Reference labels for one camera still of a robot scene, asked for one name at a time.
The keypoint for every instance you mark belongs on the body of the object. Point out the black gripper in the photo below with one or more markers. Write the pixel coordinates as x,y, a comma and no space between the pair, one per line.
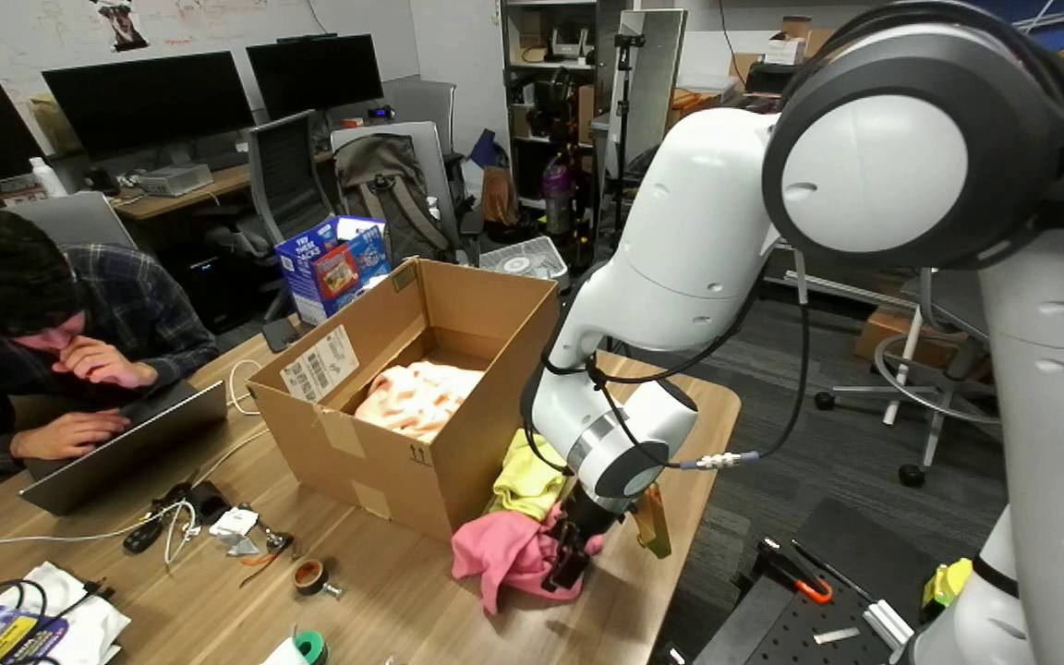
585,519

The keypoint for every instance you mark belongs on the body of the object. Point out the pink cloth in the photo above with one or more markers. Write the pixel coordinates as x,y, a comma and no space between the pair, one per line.
501,560

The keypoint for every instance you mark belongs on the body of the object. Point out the peach cloth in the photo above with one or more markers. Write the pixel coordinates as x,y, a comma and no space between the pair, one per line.
414,400

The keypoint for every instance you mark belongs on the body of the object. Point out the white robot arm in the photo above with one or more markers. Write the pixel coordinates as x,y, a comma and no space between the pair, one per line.
878,187

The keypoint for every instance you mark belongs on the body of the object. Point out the blue cardboard box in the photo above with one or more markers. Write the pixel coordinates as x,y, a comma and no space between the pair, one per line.
330,264

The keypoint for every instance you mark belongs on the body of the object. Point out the small brown cardboard box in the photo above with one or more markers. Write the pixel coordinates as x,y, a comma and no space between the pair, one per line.
895,336

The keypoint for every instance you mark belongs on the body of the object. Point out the yellow-green cloth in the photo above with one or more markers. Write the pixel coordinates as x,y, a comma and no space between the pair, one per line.
524,474

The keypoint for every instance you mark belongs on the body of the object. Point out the brown tape roll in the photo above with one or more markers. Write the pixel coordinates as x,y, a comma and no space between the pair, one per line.
306,576

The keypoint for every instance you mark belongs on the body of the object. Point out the green tape roll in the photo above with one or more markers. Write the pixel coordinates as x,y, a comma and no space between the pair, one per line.
313,648

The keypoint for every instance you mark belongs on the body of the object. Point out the yellow plastic part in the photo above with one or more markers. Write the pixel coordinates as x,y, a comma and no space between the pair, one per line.
948,582

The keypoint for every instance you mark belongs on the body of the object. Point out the white-base office chair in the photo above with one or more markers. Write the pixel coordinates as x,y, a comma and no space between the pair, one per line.
915,395

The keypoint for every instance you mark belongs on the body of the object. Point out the grey backpack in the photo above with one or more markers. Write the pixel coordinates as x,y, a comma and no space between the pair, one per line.
389,198

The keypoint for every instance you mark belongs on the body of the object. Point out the metal shelf unit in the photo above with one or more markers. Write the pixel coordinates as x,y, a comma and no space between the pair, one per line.
553,112

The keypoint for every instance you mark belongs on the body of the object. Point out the grey laptop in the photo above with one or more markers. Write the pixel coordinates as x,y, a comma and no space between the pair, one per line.
128,448

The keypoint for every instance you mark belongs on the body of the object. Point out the grey office chair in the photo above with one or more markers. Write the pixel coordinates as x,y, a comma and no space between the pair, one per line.
287,180

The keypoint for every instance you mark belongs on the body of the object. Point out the seated person dark hair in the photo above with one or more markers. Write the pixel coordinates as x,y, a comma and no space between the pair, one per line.
16,309

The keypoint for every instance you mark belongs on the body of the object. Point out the small horned figurine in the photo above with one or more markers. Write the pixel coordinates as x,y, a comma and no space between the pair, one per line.
123,25

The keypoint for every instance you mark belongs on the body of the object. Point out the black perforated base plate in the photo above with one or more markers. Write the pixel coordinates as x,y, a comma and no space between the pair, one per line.
776,629

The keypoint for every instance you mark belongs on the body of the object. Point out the white panel wood frame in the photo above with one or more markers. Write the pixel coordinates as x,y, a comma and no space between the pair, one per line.
651,75

